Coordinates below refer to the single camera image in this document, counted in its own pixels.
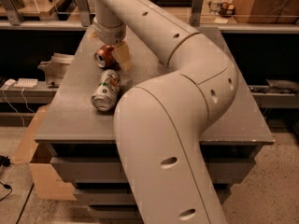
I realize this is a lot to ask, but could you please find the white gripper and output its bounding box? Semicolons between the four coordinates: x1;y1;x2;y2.
90;19;132;72

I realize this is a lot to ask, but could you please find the red soda can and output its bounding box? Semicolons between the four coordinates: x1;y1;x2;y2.
94;45;116;69

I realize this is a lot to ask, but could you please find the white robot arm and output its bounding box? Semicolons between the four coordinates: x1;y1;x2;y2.
96;0;238;224

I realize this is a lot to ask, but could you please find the white green soda can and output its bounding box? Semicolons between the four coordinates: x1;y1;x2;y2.
91;69;121;112

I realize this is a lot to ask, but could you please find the black keyboard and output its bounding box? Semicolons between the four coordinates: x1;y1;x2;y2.
154;0;192;7

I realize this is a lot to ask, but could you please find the white power strip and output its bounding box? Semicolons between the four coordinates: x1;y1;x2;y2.
14;78;38;88

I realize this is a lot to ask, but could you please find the grey drawer cabinet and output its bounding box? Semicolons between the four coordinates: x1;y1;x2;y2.
36;29;273;220

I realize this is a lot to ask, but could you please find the clear water bottle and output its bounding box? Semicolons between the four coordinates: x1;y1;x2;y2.
209;0;222;15

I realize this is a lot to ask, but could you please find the wooden board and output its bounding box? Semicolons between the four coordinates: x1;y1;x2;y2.
233;0;299;24

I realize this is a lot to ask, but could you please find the cardboard box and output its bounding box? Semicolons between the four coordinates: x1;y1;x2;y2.
12;105;76;201

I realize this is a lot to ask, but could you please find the white plastic bracket part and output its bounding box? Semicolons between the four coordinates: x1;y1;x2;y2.
38;53;75;87

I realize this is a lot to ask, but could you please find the white cable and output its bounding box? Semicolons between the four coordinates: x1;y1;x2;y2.
1;78;36;129

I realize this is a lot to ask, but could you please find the black floor cable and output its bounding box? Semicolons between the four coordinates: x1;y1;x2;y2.
0;155;13;203

